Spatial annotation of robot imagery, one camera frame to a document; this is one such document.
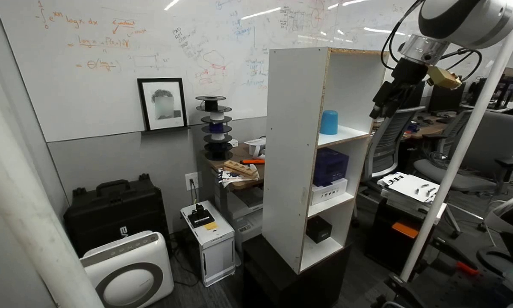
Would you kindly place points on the dark blue box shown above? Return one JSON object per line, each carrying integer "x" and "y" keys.
{"x": 330, "y": 167}

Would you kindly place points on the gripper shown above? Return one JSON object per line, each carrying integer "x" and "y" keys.
{"x": 404, "y": 81}

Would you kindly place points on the stack of grey boxes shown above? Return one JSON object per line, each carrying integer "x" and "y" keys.
{"x": 243, "y": 214}

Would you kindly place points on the monitor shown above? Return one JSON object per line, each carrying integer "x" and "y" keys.
{"x": 444, "y": 98}

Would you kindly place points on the white shelf cabinet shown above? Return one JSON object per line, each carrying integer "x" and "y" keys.
{"x": 293, "y": 162}

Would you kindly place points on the black low cabinet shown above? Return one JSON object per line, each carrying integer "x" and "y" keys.
{"x": 273, "y": 278}

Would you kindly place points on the wooden block rack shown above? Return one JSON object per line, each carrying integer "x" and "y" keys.
{"x": 240, "y": 169}

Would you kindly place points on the white air purifier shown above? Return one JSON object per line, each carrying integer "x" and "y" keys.
{"x": 130, "y": 273}

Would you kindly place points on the stack of filament spools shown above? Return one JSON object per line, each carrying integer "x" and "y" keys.
{"x": 216, "y": 128}

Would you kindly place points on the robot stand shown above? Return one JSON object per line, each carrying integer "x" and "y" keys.
{"x": 453, "y": 291}

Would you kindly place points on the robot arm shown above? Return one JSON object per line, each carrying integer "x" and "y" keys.
{"x": 470, "y": 19}

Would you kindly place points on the white flat box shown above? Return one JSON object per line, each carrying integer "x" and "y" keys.
{"x": 329, "y": 192}

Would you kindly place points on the yellow sticky note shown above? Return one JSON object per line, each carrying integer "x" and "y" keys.
{"x": 210, "y": 226}

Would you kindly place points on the wooden desk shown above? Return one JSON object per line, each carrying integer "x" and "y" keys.
{"x": 239, "y": 154}

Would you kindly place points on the wall socket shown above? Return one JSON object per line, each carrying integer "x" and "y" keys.
{"x": 192, "y": 180}

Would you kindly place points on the grey mesh office chair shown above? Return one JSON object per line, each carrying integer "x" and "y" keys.
{"x": 387, "y": 145}

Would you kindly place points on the whiteboard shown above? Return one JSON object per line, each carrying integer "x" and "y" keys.
{"x": 111, "y": 55}

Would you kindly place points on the black framed picture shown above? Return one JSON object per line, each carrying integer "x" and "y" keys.
{"x": 163, "y": 105}

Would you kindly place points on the white box appliance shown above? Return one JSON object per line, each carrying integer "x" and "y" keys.
{"x": 216, "y": 252}

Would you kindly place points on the small black box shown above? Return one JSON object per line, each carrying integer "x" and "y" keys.
{"x": 318, "y": 229}

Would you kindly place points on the orange pen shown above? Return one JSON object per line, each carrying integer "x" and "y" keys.
{"x": 252, "y": 161}

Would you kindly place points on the white board with parts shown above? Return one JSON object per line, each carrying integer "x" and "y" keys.
{"x": 410, "y": 187}

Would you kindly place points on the heap of papers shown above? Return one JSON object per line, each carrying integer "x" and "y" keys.
{"x": 228, "y": 177}

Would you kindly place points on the black crate with orange label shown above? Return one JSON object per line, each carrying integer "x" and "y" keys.
{"x": 395, "y": 239}

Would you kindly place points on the black hard case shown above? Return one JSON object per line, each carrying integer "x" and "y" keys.
{"x": 111, "y": 214}

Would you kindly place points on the black device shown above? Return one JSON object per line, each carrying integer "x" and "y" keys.
{"x": 200, "y": 216}

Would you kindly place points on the white pole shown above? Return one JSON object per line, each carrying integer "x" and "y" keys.
{"x": 466, "y": 141}
{"x": 30, "y": 214}

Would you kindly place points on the blue cup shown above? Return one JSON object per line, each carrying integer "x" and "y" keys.
{"x": 329, "y": 123}

